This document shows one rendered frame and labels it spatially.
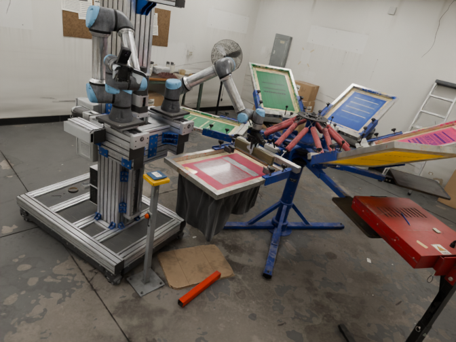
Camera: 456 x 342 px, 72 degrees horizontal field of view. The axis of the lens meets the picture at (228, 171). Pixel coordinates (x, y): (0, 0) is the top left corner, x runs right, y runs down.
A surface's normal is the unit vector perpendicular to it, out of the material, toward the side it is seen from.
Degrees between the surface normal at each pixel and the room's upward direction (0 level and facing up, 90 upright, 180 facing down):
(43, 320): 0
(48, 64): 90
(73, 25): 90
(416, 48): 90
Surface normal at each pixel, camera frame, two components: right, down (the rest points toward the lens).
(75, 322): 0.18, -0.89
